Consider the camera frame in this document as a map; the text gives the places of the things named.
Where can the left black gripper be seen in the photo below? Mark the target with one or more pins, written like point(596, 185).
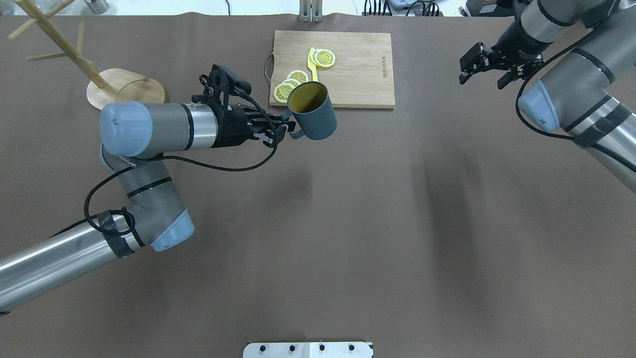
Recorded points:
point(231, 128)

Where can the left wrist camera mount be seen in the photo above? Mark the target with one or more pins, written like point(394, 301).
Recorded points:
point(220, 84)

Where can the yellow plastic knife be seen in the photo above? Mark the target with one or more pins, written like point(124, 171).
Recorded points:
point(312, 66)

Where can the lemon slice on knife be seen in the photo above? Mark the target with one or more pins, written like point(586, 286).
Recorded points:
point(324, 58)

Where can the wooden cup rack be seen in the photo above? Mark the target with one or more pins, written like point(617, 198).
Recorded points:
point(105, 87)

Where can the small steel cup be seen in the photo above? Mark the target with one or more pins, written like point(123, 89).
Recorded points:
point(97, 6)

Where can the aluminium frame post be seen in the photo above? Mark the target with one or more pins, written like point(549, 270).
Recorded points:
point(311, 11)

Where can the lemon slice near handle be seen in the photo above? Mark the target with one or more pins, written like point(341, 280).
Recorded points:
point(299, 75)

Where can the lemon slice far end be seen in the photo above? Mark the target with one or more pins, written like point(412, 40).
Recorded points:
point(281, 93)

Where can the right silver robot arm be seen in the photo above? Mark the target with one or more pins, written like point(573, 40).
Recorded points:
point(567, 52)

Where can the lemon slice middle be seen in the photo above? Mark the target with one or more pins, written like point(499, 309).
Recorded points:
point(292, 82)

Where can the bamboo cutting board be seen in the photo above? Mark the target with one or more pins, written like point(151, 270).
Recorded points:
point(361, 77)

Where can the dark blue HOME mug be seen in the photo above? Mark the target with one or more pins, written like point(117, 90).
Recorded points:
point(311, 106)

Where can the white central pillar mount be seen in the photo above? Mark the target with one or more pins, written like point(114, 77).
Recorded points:
point(342, 349)

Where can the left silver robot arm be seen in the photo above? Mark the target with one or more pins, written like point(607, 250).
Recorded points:
point(138, 205)

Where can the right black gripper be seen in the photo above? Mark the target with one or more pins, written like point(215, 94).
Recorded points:
point(513, 44)

